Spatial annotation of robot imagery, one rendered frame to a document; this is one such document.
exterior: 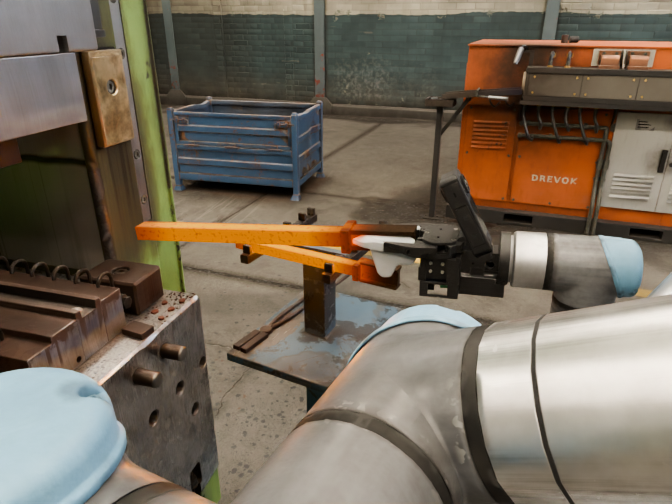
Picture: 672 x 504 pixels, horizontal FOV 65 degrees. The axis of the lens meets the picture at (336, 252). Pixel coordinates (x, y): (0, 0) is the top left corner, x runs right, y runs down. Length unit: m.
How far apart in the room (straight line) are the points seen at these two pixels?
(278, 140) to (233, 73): 5.03
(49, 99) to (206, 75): 8.86
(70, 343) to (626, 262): 0.78
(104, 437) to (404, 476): 0.10
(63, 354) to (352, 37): 7.82
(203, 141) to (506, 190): 2.52
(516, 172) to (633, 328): 3.88
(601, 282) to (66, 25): 0.78
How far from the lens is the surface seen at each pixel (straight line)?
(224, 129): 4.61
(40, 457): 0.19
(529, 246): 0.71
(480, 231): 0.71
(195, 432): 1.18
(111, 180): 1.14
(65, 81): 0.85
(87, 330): 0.92
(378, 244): 0.72
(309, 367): 1.25
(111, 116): 1.11
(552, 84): 3.82
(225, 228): 0.82
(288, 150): 4.45
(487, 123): 4.02
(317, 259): 1.12
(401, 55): 8.25
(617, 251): 0.72
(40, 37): 0.83
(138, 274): 1.03
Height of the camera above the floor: 1.41
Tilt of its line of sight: 24 degrees down
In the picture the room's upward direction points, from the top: straight up
